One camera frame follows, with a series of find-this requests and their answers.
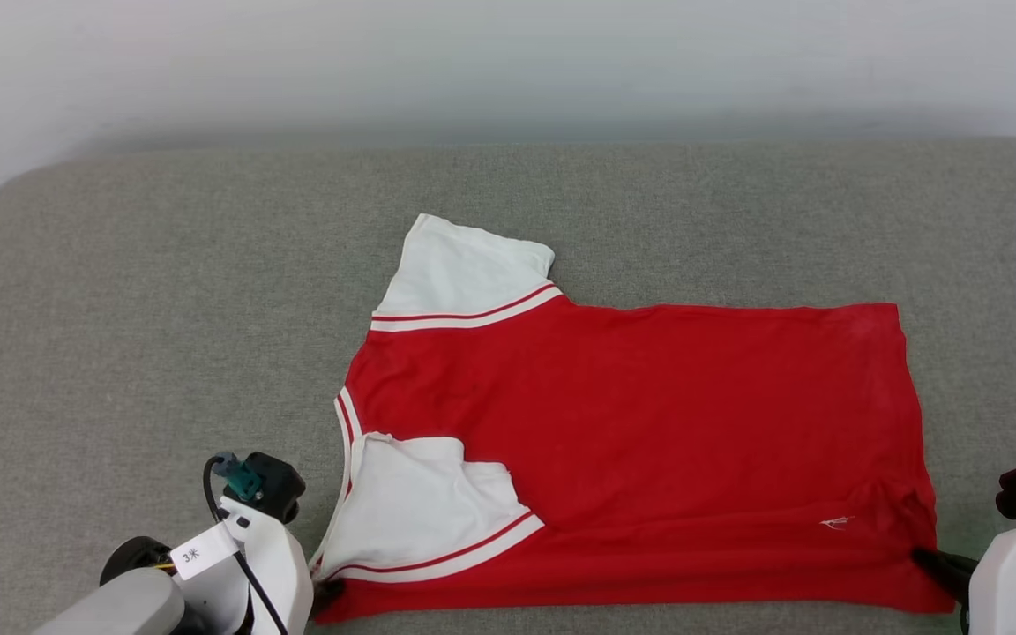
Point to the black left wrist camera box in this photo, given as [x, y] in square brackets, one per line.
[272, 483]

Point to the grey fabric sofa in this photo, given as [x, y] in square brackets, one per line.
[164, 309]

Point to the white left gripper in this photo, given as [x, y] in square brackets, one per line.
[283, 573]

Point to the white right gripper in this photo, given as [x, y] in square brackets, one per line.
[1011, 573]

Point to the red and white t-shirt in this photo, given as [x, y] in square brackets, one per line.
[649, 423]

